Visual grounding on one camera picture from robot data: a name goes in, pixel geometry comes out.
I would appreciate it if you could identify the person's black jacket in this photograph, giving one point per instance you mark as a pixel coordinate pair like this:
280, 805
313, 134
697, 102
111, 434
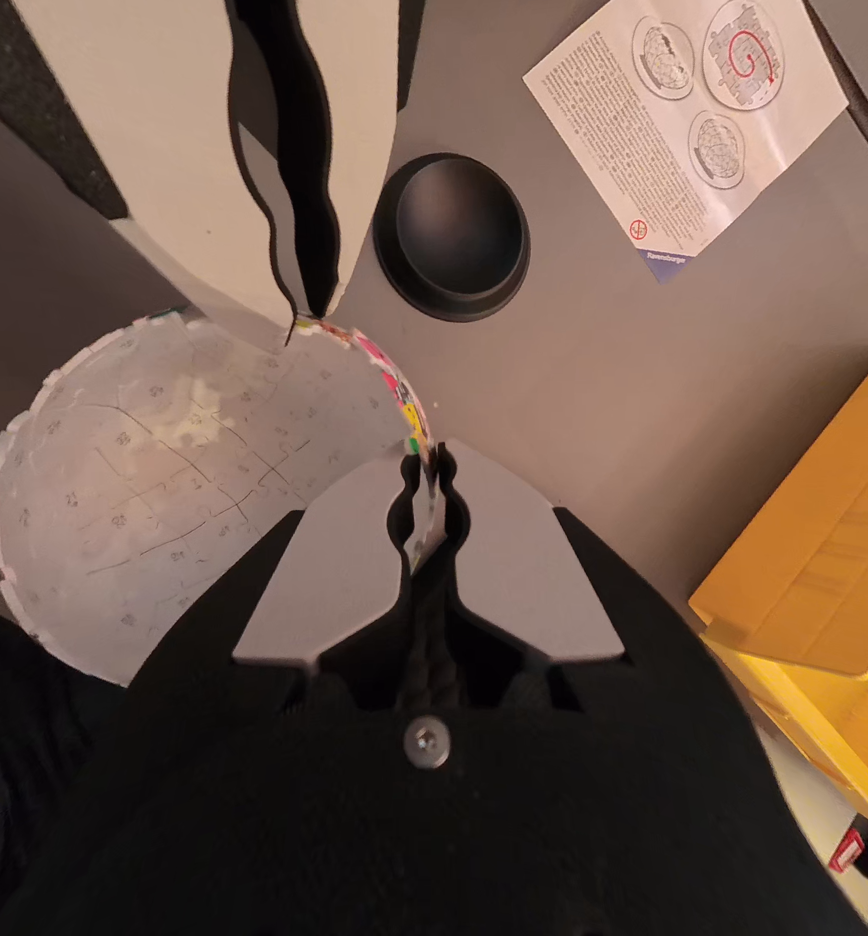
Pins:
10, 768

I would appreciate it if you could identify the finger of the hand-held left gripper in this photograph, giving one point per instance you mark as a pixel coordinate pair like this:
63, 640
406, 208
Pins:
163, 146
353, 110

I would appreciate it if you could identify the yellow plastic bin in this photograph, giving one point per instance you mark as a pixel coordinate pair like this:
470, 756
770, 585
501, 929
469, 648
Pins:
822, 548

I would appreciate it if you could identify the colourful puzzle ball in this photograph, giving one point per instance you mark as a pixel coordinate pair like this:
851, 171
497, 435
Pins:
149, 475

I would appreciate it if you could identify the black ball stand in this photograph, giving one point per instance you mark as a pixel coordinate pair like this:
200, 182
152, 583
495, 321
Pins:
452, 234

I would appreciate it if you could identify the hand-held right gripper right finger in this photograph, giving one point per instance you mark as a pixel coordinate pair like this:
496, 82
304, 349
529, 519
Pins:
529, 578

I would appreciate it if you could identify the folded instruction leaflet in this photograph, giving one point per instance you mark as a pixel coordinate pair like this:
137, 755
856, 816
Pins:
683, 124

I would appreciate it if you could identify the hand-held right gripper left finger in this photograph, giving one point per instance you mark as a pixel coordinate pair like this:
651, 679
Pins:
339, 570

